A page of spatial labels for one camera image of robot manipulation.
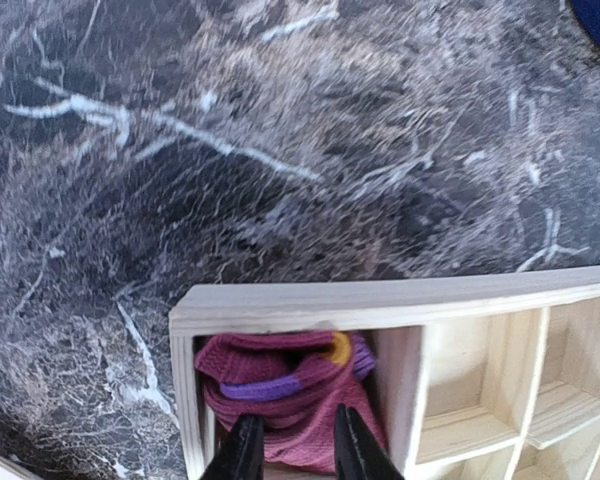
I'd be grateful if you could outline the purple maroon striped sock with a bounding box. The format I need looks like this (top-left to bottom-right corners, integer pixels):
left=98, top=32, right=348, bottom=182
left=194, top=331, right=386, bottom=474

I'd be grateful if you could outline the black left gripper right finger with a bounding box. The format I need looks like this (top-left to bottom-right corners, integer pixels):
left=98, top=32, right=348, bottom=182
left=334, top=404, right=404, bottom=480

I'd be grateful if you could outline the wooden compartment tray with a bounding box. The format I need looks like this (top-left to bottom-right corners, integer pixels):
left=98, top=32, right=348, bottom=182
left=169, top=266, right=600, bottom=479

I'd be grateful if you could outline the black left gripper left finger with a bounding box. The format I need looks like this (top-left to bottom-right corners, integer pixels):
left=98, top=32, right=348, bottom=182
left=200, top=414, right=264, bottom=480

